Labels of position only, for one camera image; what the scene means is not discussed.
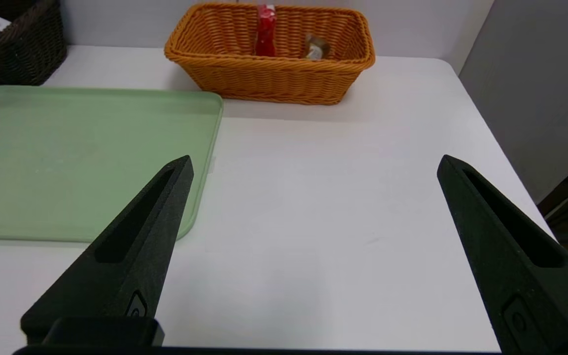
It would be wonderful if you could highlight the light green plastic tray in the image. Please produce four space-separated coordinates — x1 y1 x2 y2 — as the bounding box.
0 85 224 243

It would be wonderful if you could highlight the orange wicker basket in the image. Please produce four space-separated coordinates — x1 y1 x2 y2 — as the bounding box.
164 2 377 106

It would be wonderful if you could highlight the brown snack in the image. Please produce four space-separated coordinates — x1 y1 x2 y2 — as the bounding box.
305 33 332 61

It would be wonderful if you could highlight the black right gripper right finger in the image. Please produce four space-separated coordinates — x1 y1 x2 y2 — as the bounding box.
436 154 568 354

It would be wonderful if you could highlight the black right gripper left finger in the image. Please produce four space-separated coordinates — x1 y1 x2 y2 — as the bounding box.
20 155 195 347

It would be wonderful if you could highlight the red snack box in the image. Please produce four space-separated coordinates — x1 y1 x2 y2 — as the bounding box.
255 4 278 58

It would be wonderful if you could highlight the dark brown wicker basket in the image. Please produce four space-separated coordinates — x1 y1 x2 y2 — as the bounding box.
0 0 68 91

